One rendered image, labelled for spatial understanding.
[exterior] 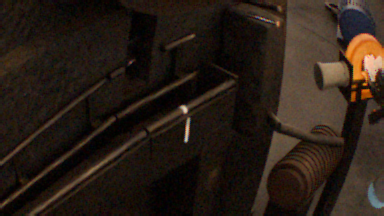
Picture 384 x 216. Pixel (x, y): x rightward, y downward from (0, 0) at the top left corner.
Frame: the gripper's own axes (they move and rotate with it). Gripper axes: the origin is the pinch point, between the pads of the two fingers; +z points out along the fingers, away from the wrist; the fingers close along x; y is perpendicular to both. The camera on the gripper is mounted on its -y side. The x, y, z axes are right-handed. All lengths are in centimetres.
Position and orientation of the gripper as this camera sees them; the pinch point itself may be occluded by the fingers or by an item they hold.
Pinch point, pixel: (367, 60)
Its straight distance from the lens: 128.9
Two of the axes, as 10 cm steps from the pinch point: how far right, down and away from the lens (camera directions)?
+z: -2.2, -7.8, 5.9
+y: 1.7, -6.3, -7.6
